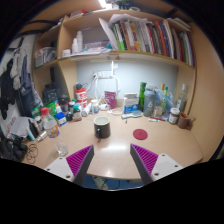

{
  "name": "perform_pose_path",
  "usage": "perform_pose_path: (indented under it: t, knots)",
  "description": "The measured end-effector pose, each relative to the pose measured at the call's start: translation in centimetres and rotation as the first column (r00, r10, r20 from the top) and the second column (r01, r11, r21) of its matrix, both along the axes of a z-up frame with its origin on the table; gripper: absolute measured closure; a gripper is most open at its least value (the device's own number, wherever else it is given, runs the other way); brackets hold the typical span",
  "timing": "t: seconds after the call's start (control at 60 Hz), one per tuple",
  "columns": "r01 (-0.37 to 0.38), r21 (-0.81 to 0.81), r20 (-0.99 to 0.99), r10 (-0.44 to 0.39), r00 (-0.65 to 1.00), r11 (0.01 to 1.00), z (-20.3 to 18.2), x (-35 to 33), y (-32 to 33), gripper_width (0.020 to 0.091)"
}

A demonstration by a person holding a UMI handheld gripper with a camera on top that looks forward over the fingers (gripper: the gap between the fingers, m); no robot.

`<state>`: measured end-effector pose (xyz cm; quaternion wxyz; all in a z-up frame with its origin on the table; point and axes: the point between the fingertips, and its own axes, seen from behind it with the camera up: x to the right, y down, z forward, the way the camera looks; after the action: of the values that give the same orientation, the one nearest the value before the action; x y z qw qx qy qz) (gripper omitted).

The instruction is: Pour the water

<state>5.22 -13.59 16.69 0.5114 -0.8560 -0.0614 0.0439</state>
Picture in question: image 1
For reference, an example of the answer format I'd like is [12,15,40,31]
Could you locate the white power strip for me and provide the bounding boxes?
[93,70,118,80]

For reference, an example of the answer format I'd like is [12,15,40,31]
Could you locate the red and white canister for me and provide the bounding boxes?
[74,87,88,109]

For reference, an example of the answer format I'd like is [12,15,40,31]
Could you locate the tall clear glass bottle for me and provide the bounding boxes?
[176,83,188,114]

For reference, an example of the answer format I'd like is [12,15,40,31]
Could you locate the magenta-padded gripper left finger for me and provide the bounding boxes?
[44,144,95,187]

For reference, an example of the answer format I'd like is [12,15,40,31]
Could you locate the brown bottle, green cap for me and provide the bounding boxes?
[72,104,83,122]

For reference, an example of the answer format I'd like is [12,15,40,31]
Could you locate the white and blue tube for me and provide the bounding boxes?
[25,125,36,142]

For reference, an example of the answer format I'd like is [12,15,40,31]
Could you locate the brown jar, white lid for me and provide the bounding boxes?
[168,107,181,125]

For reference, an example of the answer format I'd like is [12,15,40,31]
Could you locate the white pill bottle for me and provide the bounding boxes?
[81,103,93,118]

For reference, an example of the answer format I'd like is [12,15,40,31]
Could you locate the white and green tube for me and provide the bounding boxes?
[148,117,166,123]

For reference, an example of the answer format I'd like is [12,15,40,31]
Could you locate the silver spray can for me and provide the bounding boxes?
[35,130,49,143]

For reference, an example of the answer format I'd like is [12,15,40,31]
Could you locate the crumpled white plastic bag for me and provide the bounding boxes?
[9,116,34,138]

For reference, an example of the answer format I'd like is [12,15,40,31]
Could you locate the white and blue box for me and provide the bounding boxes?
[122,92,140,115]

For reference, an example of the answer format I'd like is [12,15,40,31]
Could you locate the black hair ties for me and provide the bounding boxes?
[25,143,39,165]

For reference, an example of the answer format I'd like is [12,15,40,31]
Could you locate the black box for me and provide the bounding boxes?
[42,83,60,104]

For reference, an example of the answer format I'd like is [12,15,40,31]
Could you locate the flat round red coaster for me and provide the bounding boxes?
[132,128,149,141]

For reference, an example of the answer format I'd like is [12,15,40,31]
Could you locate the bluish clear plastic bag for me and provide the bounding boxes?
[154,89,176,120]

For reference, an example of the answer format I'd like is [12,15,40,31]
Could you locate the thick white cable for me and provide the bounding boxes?
[93,74,121,101]

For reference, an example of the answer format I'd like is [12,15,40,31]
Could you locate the grey shaker bottle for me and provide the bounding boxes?
[143,87,158,118]

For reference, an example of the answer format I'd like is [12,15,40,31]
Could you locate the wooden shelf unit with books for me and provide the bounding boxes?
[31,2,198,116]

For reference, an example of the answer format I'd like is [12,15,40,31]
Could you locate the green-capped bottle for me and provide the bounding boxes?
[162,86,170,116]

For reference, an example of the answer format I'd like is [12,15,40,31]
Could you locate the magenta pouch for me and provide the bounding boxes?
[104,90,118,110]

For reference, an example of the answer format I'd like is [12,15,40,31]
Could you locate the brown mug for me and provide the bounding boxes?
[176,112,194,131]

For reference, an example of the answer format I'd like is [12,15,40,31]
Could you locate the black bag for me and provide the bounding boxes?
[0,134,29,163]

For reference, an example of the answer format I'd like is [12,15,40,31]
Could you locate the green canister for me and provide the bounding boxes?
[46,100,58,118]

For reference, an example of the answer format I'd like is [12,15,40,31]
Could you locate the yellow-capped clear bottle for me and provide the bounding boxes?
[158,83,167,116]

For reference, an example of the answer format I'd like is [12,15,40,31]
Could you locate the blue and white small bottle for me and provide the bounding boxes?
[54,104,68,127]

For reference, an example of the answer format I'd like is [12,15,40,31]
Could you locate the black slim bottle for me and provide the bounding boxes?
[28,118,40,138]

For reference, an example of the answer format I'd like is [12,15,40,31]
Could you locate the green glass bottle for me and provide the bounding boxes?
[138,81,148,112]

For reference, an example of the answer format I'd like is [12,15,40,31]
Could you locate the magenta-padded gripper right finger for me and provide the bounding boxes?
[129,143,184,186]

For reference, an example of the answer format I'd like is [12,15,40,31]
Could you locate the dark hanging clothes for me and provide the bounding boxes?
[0,39,43,121]

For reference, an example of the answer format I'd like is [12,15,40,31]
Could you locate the black mug, white inside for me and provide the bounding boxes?
[93,115,112,140]

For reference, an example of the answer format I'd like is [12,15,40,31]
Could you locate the white jar, blue label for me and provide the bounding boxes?
[90,98,100,115]

